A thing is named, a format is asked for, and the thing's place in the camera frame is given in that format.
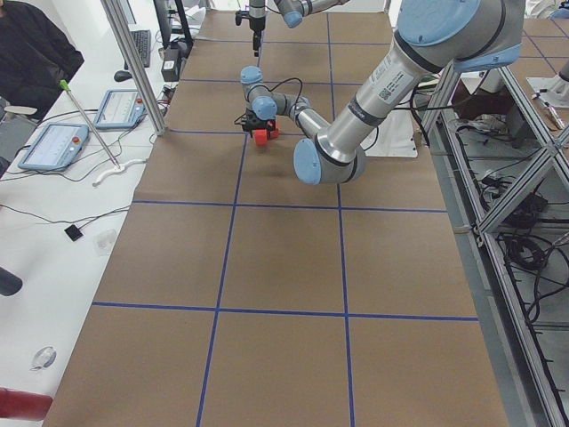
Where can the black box with label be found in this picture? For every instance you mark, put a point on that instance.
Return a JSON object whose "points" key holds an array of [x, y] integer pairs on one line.
{"points": [[171, 65]]}

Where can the black monitor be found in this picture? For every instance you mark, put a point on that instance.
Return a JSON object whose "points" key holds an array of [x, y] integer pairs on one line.
{"points": [[164, 23]]}

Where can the black keyboard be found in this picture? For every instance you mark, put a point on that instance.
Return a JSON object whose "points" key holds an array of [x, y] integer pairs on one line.
{"points": [[143, 42]]}

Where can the teach pendant farther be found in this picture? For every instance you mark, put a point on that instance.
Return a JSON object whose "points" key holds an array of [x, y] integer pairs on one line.
{"points": [[119, 110]]}

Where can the black computer mouse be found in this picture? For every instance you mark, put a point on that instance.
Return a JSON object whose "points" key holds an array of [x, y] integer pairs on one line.
{"points": [[122, 75]]}

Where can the brown paper table mat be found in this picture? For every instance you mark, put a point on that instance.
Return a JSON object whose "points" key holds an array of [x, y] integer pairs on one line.
{"points": [[237, 295]]}

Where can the teach pendant nearer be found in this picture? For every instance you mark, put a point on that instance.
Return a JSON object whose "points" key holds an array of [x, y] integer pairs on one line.
{"points": [[55, 148]]}

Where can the person in black clothes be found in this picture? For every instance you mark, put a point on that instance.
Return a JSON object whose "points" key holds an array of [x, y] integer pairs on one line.
{"points": [[35, 56]]}

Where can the red cylinder object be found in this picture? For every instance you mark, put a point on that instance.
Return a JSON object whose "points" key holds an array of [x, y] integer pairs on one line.
{"points": [[22, 405]]}

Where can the aluminium frame post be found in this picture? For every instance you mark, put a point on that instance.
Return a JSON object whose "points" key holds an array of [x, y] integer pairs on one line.
{"points": [[122, 33]]}

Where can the aluminium frame side table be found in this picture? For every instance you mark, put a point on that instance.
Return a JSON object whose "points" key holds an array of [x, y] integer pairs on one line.
{"points": [[502, 159]]}

